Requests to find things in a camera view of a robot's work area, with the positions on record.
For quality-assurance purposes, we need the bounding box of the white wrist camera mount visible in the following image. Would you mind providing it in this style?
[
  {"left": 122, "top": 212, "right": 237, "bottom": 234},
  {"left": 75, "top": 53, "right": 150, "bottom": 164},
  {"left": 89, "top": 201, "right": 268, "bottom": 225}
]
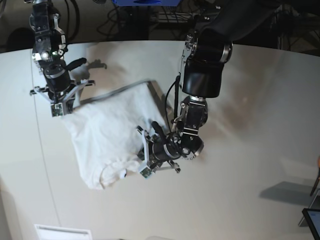
[
  {"left": 29, "top": 79, "right": 96, "bottom": 117},
  {"left": 136, "top": 125, "right": 182, "bottom": 179}
]

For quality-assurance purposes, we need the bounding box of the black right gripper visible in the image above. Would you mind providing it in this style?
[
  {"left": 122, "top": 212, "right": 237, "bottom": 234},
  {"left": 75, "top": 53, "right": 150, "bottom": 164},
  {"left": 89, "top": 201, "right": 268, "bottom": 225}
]
[{"left": 65, "top": 96, "right": 75, "bottom": 114}]

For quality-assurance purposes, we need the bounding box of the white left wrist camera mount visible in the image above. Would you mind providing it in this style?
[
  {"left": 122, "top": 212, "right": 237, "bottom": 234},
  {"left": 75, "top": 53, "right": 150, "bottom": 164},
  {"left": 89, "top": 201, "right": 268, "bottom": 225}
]
[{"left": 136, "top": 125, "right": 182, "bottom": 179}]

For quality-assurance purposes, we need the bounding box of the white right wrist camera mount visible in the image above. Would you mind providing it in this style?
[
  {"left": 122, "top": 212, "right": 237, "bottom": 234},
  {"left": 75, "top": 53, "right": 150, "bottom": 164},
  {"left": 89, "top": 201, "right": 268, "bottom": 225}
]
[{"left": 29, "top": 79, "right": 96, "bottom": 117}]

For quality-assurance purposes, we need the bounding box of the white paper sheet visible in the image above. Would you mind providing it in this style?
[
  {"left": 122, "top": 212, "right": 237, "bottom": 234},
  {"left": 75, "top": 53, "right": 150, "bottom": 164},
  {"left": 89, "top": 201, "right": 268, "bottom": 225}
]
[{"left": 34, "top": 224, "right": 93, "bottom": 240}]

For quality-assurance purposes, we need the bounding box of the white T-shirt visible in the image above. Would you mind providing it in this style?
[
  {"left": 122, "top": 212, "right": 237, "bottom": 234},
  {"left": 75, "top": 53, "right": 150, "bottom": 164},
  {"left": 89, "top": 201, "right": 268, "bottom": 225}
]
[{"left": 61, "top": 82, "right": 165, "bottom": 190}]

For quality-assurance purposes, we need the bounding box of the tablet with grey stand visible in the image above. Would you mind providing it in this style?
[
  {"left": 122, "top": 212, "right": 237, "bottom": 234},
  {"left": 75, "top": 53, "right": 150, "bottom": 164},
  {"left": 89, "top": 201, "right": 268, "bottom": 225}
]
[{"left": 298, "top": 189, "right": 320, "bottom": 240}]

